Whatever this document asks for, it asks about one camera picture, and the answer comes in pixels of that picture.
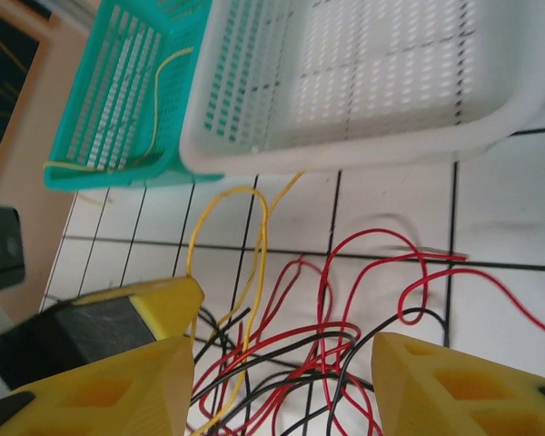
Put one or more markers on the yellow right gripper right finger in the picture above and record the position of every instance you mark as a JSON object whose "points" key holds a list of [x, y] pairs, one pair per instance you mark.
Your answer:
{"points": [[458, 390]]}

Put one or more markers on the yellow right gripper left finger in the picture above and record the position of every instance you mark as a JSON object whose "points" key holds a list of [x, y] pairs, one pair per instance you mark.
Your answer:
{"points": [[118, 390]]}

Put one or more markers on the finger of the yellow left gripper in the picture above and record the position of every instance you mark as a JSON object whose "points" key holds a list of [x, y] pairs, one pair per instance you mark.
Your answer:
{"points": [[172, 309]]}

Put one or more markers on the white plastic basket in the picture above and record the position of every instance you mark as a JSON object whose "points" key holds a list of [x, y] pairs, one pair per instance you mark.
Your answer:
{"points": [[345, 150]]}

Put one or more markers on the teal plastic basket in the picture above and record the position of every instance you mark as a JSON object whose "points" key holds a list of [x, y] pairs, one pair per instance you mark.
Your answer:
{"points": [[118, 54]]}

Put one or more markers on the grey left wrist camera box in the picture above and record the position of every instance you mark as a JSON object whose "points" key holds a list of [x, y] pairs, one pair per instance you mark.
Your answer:
{"points": [[2, 245]]}

